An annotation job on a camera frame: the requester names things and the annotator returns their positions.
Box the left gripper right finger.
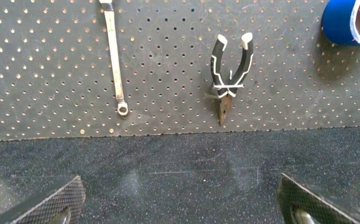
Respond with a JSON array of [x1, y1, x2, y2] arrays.
[[277, 172, 360, 224]]

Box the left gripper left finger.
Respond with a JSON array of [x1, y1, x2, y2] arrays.
[[0, 175, 86, 224]]

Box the wrench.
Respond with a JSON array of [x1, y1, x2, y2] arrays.
[[98, 0, 130, 117]]

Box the black and white pliers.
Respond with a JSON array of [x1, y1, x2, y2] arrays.
[[210, 32, 255, 127]]

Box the roll of blue tape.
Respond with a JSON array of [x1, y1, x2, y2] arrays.
[[321, 0, 360, 49]]

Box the black pegboard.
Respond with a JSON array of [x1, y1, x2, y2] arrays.
[[0, 0, 360, 143]]

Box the metal hook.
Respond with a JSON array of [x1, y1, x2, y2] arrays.
[[211, 69, 246, 90]]

